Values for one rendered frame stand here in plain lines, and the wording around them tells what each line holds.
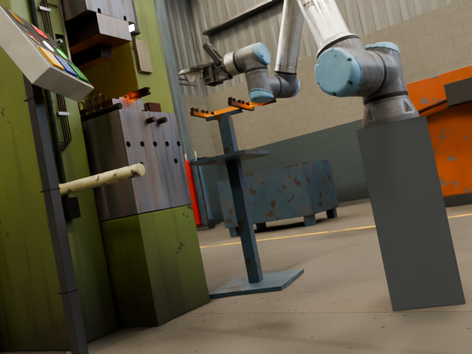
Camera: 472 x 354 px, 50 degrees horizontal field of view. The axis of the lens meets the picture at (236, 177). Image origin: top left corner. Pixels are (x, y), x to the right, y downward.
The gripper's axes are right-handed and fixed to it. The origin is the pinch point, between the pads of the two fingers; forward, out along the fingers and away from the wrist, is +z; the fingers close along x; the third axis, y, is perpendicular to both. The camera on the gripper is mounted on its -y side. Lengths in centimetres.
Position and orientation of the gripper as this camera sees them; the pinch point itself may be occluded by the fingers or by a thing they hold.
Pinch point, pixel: (188, 74)
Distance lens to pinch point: 215.2
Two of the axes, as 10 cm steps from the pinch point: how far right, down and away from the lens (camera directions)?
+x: 5.2, -0.6, 8.5
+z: -8.3, 1.8, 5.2
